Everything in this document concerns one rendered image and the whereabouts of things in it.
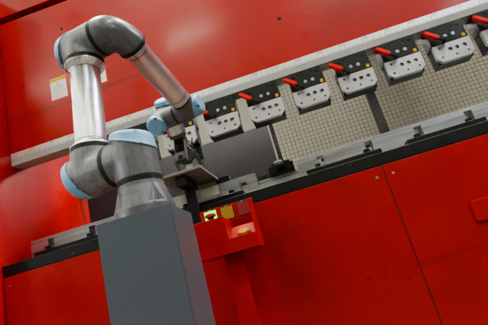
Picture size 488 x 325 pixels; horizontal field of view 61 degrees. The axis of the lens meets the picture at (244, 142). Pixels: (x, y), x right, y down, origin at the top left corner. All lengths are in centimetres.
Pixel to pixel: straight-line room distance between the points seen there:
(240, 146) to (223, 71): 58
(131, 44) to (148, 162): 41
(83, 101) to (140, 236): 45
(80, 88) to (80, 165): 24
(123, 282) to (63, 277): 90
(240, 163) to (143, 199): 135
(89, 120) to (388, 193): 103
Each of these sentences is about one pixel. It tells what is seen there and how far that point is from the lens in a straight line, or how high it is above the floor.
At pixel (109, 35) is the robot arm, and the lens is 130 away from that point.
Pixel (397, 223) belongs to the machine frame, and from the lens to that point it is 157.
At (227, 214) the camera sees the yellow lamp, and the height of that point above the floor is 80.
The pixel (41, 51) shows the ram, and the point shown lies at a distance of 237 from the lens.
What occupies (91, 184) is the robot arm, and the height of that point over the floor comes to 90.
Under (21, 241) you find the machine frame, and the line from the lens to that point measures 215.
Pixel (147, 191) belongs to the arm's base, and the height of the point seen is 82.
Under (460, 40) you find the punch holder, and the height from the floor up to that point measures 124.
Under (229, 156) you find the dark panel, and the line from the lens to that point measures 232.
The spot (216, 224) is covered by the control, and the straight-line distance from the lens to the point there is 136.
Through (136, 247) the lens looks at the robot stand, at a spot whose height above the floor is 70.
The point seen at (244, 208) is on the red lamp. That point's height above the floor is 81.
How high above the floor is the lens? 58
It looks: 18 degrees up
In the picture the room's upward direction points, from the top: 16 degrees counter-clockwise
